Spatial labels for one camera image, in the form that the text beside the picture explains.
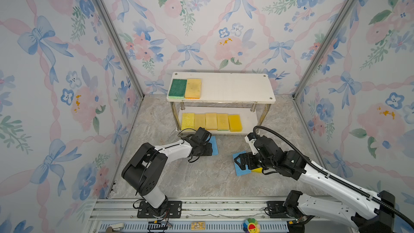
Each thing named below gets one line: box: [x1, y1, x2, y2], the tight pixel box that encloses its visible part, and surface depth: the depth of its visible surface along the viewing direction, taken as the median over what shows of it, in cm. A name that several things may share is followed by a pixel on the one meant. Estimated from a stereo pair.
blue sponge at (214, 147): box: [209, 135, 219, 156], surface depth 95 cm
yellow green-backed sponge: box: [216, 113, 230, 131], surface depth 97 cm
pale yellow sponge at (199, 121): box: [194, 113, 206, 132], surface depth 99 cm
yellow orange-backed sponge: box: [204, 112, 218, 130], surface depth 97 cm
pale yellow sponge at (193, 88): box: [184, 78, 202, 99], surface depth 75 cm
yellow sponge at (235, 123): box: [228, 114, 243, 133], surface depth 97 cm
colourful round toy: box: [243, 217, 261, 233], surface depth 70 cm
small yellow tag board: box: [190, 221, 206, 231], surface depth 70 cm
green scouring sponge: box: [168, 78, 188, 100], surface depth 75 cm
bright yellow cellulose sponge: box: [181, 112, 196, 131], surface depth 99 cm
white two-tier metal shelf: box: [166, 72, 276, 134], surface depth 80 cm
